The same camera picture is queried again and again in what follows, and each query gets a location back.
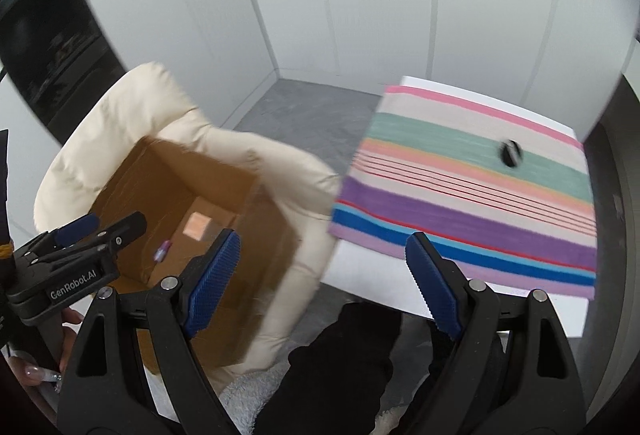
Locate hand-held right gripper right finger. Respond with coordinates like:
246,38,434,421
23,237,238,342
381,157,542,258
405,231,587,435

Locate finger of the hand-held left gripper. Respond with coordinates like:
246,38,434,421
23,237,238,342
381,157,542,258
20,213,100,257
65,212,147,262

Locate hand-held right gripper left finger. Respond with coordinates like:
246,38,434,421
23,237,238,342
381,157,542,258
57,228,242,435

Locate brown cardboard box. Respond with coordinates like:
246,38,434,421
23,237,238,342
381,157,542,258
89,135,301,376

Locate person's left hand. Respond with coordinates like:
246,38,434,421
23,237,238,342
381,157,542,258
7,307,85,388

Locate white table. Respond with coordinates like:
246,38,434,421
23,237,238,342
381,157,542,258
320,75,591,338

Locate striped colourful cloth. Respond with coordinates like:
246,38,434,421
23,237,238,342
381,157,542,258
327,85,598,301

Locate person's legs in black pants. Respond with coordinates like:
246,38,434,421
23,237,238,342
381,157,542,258
255,300,506,435

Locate cream padded chair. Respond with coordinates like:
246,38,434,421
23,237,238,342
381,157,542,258
32,62,343,396

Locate black round compact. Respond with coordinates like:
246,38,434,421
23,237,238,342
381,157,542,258
499,140,523,168

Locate black glass cabinet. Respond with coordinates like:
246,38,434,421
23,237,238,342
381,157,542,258
0,0,128,141

